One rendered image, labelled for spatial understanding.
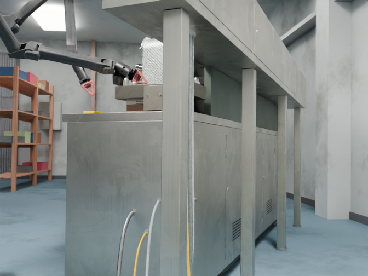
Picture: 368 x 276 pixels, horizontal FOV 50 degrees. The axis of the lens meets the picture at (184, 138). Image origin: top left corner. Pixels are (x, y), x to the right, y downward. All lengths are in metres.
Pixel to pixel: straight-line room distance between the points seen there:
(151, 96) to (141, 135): 0.18
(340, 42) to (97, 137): 3.36
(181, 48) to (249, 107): 0.90
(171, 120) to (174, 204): 0.24
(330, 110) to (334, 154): 0.46
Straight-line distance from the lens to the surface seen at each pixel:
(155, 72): 2.03
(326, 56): 4.63
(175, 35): 1.16
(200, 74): 2.12
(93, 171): 1.88
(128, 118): 1.78
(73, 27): 2.43
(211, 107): 1.92
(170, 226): 1.14
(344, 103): 4.60
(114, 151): 1.81
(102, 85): 9.26
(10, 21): 2.48
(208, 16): 1.29
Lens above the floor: 0.75
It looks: 1 degrees up
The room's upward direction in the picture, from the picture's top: 1 degrees clockwise
